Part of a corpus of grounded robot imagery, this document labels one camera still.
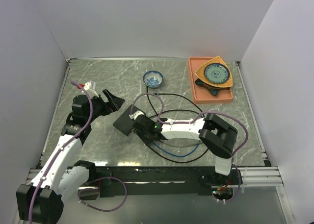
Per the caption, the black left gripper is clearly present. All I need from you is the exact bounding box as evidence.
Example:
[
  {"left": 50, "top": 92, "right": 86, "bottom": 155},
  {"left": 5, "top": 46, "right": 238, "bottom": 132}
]
[{"left": 86, "top": 89, "right": 125, "bottom": 123}]

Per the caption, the black network switch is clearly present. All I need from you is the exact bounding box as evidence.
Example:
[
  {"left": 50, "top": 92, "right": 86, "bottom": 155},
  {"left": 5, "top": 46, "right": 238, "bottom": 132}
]
[{"left": 112, "top": 105, "right": 133, "bottom": 136}]

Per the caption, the blue ethernet cable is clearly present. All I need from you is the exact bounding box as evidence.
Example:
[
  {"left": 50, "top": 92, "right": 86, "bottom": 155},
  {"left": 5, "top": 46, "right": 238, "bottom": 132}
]
[{"left": 152, "top": 142, "right": 200, "bottom": 158}]

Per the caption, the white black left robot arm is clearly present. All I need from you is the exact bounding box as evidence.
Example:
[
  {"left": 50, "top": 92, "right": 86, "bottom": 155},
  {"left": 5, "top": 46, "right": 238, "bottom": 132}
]
[{"left": 16, "top": 89, "right": 125, "bottom": 224}]

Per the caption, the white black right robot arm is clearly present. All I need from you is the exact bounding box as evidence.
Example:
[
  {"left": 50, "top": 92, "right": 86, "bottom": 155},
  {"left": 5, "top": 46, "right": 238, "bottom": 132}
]
[{"left": 130, "top": 111, "right": 237, "bottom": 184}]

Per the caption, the blue white porcelain bowl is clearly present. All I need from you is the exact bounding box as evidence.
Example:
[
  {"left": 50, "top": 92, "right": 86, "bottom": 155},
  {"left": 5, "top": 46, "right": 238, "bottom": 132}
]
[{"left": 143, "top": 70, "right": 164, "bottom": 88}]

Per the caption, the pink plastic tray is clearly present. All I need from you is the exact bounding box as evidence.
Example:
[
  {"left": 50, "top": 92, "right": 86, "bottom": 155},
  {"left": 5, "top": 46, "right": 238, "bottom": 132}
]
[{"left": 187, "top": 56, "right": 233, "bottom": 104}]

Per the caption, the dark blue triangular plate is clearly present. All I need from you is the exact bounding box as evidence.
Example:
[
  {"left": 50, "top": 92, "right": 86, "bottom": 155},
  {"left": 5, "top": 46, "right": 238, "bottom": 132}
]
[{"left": 194, "top": 78, "right": 230, "bottom": 96}]

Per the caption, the yellow triangular woven plate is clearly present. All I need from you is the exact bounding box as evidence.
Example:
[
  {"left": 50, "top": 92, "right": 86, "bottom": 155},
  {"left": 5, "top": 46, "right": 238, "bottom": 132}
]
[{"left": 195, "top": 56, "right": 233, "bottom": 88}]

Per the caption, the teal round patterned plate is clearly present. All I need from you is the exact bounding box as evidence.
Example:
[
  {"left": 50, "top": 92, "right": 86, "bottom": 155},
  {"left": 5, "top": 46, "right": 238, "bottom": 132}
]
[{"left": 204, "top": 63, "right": 231, "bottom": 84}]

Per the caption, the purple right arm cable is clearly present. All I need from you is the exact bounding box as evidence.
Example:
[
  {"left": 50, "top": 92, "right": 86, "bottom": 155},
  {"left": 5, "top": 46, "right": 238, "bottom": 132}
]
[{"left": 129, "top": 93, "right": 249, "bottom": 175}]

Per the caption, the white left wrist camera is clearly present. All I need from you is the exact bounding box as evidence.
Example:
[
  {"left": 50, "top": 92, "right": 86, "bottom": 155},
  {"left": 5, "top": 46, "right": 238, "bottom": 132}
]
[{"left": 84, "top": 81, "right": 99, "bottom": 98}]

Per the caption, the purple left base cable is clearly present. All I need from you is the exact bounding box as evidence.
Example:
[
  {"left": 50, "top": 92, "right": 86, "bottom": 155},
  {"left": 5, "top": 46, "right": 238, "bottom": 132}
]
[{"left": 78, "top": 176, "right": 128, "bottom": 212}]

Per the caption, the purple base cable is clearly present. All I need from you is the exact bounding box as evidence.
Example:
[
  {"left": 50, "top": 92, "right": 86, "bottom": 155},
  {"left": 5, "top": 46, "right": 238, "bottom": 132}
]
[
  {"left": 78, "top": 176, "right": 128, "bottom": 212},
  {"left": 215, "top": 178, "right": 245, "bottom": 205}
]

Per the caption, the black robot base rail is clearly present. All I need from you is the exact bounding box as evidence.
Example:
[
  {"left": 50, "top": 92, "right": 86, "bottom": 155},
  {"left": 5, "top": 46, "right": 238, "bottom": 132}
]
[{"left": 67, "top": 158, "right": 243, "bottom": 198}]

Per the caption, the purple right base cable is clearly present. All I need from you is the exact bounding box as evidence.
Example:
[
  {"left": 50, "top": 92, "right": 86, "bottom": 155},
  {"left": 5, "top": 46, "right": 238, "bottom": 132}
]
[{"left": 215, "top": 178, "right": 245, "bottom": 205}]

